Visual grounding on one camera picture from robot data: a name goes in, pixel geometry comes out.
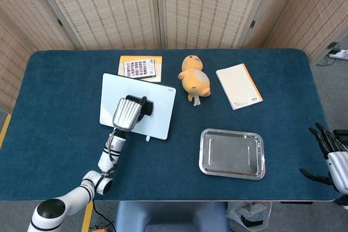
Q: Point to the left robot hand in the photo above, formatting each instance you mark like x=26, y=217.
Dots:
x=126, y=113

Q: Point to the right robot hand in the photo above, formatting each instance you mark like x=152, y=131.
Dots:
x=338, y=166

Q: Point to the black eraser sponge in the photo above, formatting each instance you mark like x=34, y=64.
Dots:
x=133, y=98

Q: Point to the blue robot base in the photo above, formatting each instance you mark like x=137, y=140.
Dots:
x=171, y=215

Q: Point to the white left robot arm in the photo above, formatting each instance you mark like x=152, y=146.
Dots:
x=108, y=156

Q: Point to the white tablet board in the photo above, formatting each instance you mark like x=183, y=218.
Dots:
x=160, y=107

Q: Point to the white plastic stand foot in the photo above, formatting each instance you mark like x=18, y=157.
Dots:
x=147, y=138

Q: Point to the printed sticker sheet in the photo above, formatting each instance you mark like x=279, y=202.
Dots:
x=140, y=68

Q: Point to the orange booklet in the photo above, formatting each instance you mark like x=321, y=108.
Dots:
x=159, y=65

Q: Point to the yellow plush toy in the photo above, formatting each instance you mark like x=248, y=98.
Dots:
x=194, y=80

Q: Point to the clear plastic bag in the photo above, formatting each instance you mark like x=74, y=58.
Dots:
x=248, y=214

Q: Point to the woven folding screen panel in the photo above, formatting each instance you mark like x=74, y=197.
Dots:
x=12, y=66
x=330, y=33
x=212, y=9
x=299, y=12
x=30, y=12
x=103, y=9

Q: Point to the stainless steel tray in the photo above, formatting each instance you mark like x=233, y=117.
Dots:
x=231, y=153

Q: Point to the metal screen hinge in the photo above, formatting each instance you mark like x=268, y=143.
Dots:
x=59, y=22
x=333, y=44
x=253, y=23

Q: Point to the white power strip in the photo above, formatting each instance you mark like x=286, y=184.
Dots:
x=339, y=53

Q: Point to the cream notebook orange spine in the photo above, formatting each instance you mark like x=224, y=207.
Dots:
x=237, y=85

